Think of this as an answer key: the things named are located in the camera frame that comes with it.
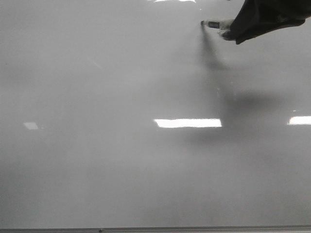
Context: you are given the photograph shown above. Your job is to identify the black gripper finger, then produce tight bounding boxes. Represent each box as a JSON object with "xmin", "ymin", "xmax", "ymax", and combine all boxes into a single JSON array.
[{"xmin": 229, "ymin": 0, "xmax": 311, "ymax": 45}]

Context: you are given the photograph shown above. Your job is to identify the white black whiteboard marker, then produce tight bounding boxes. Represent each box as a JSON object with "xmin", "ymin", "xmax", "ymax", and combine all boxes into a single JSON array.
[{"xmin": 200, "ymin": 19, "xmax": 234, "ymax": 41}]

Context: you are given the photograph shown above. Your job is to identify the white glossy whiteboard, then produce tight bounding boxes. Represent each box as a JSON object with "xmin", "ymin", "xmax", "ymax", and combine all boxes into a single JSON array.
[{"xmin": 0, "ymin": 0, "xmax": 311, "ymax": 229}]

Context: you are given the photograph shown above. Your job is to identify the grey aluminium whiteboard frame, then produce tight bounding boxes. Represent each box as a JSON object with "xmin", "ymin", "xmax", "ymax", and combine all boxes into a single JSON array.
[{"xmin": 0, "ymin": 225, "xmax": 311, "ymax": 233}]

